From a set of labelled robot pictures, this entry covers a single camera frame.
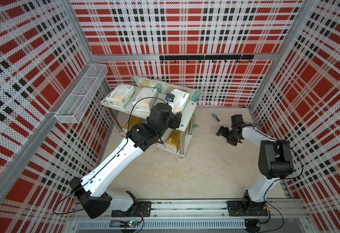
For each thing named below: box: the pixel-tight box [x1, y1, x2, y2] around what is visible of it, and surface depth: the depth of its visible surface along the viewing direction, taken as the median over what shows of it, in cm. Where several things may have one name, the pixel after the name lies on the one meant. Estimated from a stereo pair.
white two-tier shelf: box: [100, 92, 197, 159], surface depth 70 cm
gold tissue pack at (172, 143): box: [164, 128, 182, 153], surface depth 86 cm
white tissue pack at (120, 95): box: [105, 83, 136, 109], surface depth 74 cm
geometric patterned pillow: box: [132, 75, 202, 103], surface depth 84 cm
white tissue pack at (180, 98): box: [170, 88, 190, 113], surface depth 67 cm
